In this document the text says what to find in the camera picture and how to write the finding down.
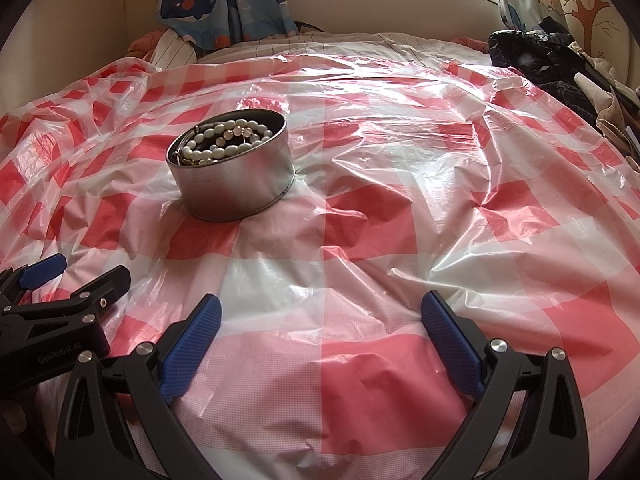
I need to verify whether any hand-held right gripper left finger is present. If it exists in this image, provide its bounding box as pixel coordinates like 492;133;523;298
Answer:
54;293;223;480

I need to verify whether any red white checked plastic sheet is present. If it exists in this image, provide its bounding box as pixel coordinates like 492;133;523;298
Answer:
0;50;640;480

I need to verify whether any whale print curtain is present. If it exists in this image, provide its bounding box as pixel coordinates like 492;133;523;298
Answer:
156;0;299;45

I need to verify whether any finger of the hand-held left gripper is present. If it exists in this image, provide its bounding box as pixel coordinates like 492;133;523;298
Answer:
50;266;132;323
0;254;67;293

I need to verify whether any striped bedsheet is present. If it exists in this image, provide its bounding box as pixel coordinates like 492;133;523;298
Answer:
149;29;493;67

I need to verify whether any pink cloth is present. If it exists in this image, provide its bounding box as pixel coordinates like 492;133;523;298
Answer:
126;30;167;57

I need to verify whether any white bead bracelet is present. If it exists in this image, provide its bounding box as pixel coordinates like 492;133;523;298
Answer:
179;117;274;165

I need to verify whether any beige cloth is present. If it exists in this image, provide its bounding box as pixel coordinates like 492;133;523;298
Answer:
574;52;640;163

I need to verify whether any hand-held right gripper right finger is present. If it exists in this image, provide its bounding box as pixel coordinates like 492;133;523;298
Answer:
421;291;591;480

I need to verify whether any tree print curtain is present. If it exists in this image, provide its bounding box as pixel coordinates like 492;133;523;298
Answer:
496;0;628;61

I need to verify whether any round metal tin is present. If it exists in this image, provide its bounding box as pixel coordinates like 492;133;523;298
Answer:
166;108;297;222

